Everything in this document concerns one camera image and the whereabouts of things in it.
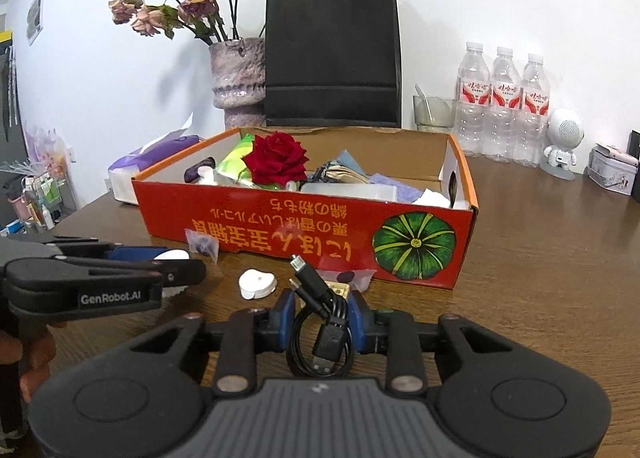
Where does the clear baggie with dark item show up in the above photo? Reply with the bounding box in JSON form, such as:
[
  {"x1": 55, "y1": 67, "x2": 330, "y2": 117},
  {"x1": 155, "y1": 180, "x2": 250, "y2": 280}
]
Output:
[{"x1": 319, "y1": 269, "x2": 375, "y2": 293}]

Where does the green glass cup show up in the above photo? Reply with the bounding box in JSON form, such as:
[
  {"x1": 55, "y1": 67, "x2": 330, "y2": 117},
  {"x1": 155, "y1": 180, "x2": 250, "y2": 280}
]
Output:
[{"x1": 412, "y1": 84, "x2": 454, "y2": 134}]

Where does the white plastic container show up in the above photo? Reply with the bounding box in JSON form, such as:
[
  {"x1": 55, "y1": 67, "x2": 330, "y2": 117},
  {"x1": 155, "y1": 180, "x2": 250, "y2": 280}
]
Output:
[{"x1": 300, "y1": 183, "x2": 397, "y2": 202}]

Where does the water bottle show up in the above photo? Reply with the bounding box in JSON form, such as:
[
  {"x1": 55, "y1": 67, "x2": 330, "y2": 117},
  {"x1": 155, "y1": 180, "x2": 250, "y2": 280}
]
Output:
[
  {"x1": 484, "y1": 47, "x2": 522, "y2": 163},
  {"x1": 454, "y1": 42, "x2": 491, "y2": 157},
  {"x1": 513, "y1": 54, "x2": 551, "y2": 167}
]

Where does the small decorated tin box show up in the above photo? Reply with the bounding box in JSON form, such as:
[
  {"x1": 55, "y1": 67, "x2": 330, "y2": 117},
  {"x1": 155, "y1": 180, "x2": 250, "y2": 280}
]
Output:
[{"x1": 587, "y1": 144, "x2": 639, "y2": 197}]

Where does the red fabric rose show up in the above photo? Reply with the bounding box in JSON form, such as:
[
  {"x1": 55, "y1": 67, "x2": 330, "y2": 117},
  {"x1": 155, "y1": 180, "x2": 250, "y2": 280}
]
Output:
[{"x1": 242, "y1": 132, "x2": 308, "y2": 187}]

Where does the green tissue packet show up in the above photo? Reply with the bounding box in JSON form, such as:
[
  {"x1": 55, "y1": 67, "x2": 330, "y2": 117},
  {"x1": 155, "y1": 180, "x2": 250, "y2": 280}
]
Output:
[{"x1": 214, "y1": 134, "x2": 255, "y2": 187}]

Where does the purple knitted cloth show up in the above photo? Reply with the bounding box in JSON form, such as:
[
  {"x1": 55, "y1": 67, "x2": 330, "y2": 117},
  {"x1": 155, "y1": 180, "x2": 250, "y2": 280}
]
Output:
[{"x1": 369, "y1": 173, "x2": 423, "y2": 203}]

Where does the red pumpkin cardboard box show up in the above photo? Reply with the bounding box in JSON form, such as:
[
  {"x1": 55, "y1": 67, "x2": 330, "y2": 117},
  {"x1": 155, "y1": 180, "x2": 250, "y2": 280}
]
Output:
[{"x1": 132, "y1": 127, "x2": 478, "y2": 289}]

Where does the white round puck device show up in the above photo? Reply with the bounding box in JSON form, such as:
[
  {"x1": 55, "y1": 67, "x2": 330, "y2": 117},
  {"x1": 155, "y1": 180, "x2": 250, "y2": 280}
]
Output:
[{"x1": 152, "y1": 247, "x2": 192, "y2": 299}]

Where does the right water bottle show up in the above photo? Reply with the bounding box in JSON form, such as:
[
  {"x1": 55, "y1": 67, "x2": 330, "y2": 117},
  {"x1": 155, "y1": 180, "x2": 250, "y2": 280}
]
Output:
[{"x1": 513, "y1": 54, "x2": 551, "y2": 167}]

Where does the purple tissue pack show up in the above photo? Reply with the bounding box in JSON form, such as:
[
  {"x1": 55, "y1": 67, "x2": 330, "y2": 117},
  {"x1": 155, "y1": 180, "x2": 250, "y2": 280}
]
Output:
[{"x1": 107, "y1": 114, "x2": 200, "y2": 205}]

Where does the black paper shopping bag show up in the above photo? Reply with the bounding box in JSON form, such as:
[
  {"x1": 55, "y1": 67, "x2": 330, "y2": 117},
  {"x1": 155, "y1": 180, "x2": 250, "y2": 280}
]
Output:
[{"x1": 264, "y1": 0, "x2": 401, "y2": 129}]

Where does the small clear plastic baggie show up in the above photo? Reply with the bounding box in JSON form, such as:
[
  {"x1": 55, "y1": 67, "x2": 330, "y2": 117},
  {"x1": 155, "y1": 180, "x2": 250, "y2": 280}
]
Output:
[{"x1": 184, "y1": 229, "x2": 219, "y2": 264}]

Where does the white robot figurine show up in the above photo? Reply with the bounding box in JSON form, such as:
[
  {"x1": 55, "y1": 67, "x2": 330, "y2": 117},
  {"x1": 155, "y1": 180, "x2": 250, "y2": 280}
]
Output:
[{"x1": 539, "y1": 117, "x2": 585, "y2": 181}]

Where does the person's left hand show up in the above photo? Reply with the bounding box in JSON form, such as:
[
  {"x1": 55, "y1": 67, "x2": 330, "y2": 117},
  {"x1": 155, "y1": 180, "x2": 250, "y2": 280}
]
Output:
[{"x1": 1, "y1": 321, "x2": 67, "y2": 404}]

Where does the middle water bottle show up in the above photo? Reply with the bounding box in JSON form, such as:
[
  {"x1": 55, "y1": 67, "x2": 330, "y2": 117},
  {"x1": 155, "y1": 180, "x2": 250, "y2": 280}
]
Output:
[{"x1": 484, "y1": 47, "x2": 522, "y2": 163}]

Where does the white heart shaped device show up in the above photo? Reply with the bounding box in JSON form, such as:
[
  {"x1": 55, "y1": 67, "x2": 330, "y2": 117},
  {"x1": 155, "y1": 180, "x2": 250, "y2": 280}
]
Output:
[{"x1": 238, "y1": 268, "x2": 278, "y2": 301}]

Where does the black usb cable coil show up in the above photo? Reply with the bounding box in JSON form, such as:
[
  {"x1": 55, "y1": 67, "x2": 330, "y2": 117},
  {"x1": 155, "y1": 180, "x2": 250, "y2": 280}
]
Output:
[{"x1": 284, "y1": 253, "x2": 357, "y2": 380}]

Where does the left water bottle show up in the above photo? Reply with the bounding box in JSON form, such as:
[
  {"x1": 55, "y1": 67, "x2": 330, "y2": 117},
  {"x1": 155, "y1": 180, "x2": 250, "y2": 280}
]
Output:
[{"x1": 454, "y1": 42, "x2": 491, "y2": 157}]

